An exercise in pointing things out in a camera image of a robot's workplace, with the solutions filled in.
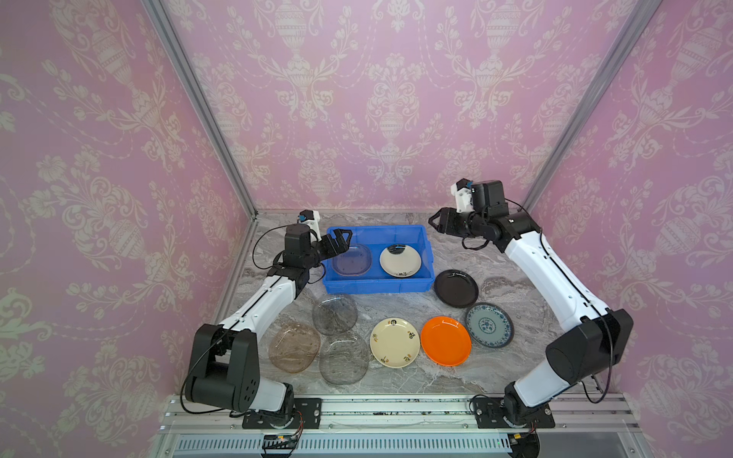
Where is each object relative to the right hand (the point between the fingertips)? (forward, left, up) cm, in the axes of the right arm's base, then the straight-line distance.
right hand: (435, 220), depth 80 cm
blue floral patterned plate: (-19, -18, -29) cm, 39 cm away
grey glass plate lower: (-28, +28, -28) cm, 48 cm away
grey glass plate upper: (-14, +31, -28) cm, 44 cm away
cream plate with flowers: (-24, +13, -28) cm, 39 cm away
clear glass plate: (+7, +24, -27) cm, 37 cm away
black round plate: (-7, -10, -27) cm, 30 cm away
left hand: (+1, +27, -7) cm, 27 cm away
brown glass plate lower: (-23, +44, -28) cm, 57 cm away
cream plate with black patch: (+5, +8, -27) cm, 28 cm away
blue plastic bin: (+17, +17, -26) cm, 35 cm away
